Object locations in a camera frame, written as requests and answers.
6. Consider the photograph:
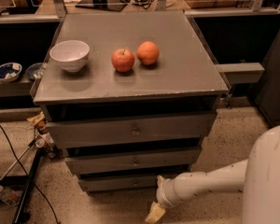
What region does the grey bottom drawer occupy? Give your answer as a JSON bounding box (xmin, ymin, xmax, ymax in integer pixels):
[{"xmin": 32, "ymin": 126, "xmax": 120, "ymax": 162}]
[{"xmin": 77, "ymin": 170, "xmax": 191, "ymax": 194}]

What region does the grey drawer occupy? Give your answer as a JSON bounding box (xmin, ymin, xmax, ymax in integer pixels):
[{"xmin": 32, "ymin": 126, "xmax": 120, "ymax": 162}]
[
  {"xmin": 65, "ymin": 147, "xmax": 201, "ymax": 175},
  {"xmin": 47, "ymin": 111, "xmax": 217, "ymax": 148},
  {"xmin": 77, "ymin": 170, "xmax": 191, "ymax": 194}
]

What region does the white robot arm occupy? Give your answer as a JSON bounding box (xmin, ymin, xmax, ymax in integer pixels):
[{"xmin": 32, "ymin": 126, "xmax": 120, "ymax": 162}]
[{"xmin": 146, "ymin": 126, "xmax": 280, "ymax": 224}]

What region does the grey middle drawer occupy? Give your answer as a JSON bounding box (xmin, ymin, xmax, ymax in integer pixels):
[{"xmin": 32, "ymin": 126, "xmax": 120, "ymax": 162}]
[{"xmin": 65, "ymin": 147, "xmax": 201, "ymax": 175}]

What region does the grey top drawer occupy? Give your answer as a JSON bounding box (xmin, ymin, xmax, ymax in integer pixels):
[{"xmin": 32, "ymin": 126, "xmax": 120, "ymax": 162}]
[{"xmin": 47, "ymin": 111, "xmax": 217, "ymax": 148}]

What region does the grey drawer cabinet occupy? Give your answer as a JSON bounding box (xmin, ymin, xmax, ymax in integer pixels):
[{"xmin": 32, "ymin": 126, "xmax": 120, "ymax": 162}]
[{"xmin": 29, "ymin": 10, "xmax": 230, "ymax": 195}]

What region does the snack wrapper pile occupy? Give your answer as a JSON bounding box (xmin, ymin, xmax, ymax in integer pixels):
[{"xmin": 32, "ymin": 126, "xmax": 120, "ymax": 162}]
[{"xmin": 27, "ymin": 112, "xmax": 56, "ymax": 159}]

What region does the black tripod leg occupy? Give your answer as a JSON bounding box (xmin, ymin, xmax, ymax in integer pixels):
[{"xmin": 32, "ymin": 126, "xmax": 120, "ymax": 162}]
[{"xmin": 12, "ymin": 150, "xmax": 43, "ymax": 224}]

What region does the plastic water bottle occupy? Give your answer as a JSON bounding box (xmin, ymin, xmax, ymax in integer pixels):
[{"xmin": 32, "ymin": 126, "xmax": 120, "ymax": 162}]
[{"xmin": 0, "ymin": 185, "xmax": 20, "ymax": 206}]

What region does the red apple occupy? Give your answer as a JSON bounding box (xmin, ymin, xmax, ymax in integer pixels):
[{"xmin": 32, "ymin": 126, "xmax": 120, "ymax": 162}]
[{"xmin": 111, "ymin": 49, "xmax": 134, "ymax": 73}]

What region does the orange fruit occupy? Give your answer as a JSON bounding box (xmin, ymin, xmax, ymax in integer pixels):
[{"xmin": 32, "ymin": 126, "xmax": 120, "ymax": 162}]
[{"xmin": 136, "ymin": 41, "xmax": 160, "ymax": 65}]

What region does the grey side shelf block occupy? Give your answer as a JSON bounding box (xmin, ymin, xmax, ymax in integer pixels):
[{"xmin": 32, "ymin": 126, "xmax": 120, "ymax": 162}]
[{"xmin": 216, "ymin": 63, "xmax": 265, "ymax": 84}]

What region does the white ceramic bowl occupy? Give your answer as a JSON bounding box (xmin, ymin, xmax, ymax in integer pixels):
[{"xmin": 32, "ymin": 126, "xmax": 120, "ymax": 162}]
[{"xmin": 49, "ymin": 40, "xmax": 90, "ymax": 73}]

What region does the small dark bowl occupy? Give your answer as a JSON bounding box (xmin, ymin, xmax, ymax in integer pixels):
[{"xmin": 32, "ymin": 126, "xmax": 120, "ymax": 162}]
[{"xmin": 25, "ymin": 63, "xmax": 45, "ymax": 80}]

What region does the blue white patterned bowl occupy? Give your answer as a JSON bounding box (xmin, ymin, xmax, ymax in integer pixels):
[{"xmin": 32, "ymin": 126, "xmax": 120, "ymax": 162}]
[{"xmin": 0, "ymin": 63, "xmax": 22, "ymax": 82}]

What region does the black monitor stand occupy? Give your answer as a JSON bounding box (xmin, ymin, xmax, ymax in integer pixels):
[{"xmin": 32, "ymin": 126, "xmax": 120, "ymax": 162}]
[{"xmin": 76, "ymin": 0, "xmax": 128, "ymax": 12}]

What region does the black floor cable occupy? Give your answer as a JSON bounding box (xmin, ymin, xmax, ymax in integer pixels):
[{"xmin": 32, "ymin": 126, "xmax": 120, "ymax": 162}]
[{"xmin": 0, "ymin": 112, "xmax": 61, "ymax": 224}]

